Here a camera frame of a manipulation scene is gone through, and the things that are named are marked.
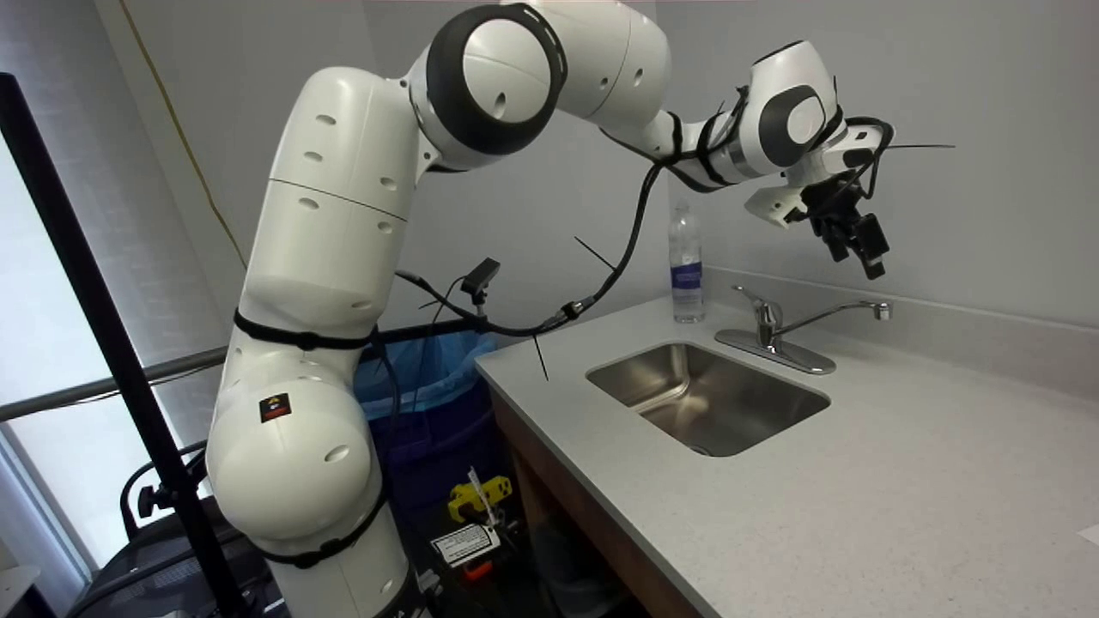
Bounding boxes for clear plastic water bottle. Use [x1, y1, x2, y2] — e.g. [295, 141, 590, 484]
[666, 209, 712, 328]

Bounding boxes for grey window rail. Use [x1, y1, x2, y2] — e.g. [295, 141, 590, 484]
[0, 344, 232, 421]

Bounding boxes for chrome sink faucet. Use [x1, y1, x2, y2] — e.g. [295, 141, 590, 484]
[777, 294, 895, 340]

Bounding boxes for black cart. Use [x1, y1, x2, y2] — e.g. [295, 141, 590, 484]
[64, 442, 293, 618]

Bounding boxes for stainless steel sink basin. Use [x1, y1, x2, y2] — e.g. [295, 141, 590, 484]
[585, 340, 834, 462]

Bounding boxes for brown wooden counter cabinet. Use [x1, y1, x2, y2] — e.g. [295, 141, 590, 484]
[487, 383, 703, 618]

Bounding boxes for white labelled box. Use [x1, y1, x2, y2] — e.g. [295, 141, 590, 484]
[428, 522, 505, 575]

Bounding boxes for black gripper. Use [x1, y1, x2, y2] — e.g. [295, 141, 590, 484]
[796, 172, 894, 286]

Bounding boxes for black clip mount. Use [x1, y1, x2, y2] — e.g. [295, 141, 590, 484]
[454, 254, 505, 313]

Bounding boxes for yellow black tool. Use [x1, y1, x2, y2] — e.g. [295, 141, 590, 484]
[443, 470, 514, 527]

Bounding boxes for blue trash bag bin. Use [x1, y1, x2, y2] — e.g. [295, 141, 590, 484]
[349, 323, 522, 542]

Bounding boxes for chrome faucet base with handle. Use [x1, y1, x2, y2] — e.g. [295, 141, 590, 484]
[712, 281, 841, 378]

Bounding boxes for black tripod pole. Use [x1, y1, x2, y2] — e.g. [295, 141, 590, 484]
[0, 74, 252, 618]

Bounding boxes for black arm strap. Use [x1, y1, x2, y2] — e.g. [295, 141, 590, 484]
[230, 306, 380, 353]
[256, 488, 395, 575]

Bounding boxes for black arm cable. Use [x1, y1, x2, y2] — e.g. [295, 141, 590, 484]
[391, 84, 763, 344]

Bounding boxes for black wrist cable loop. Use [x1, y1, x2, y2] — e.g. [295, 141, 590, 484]
[839, 111, 901, 207]

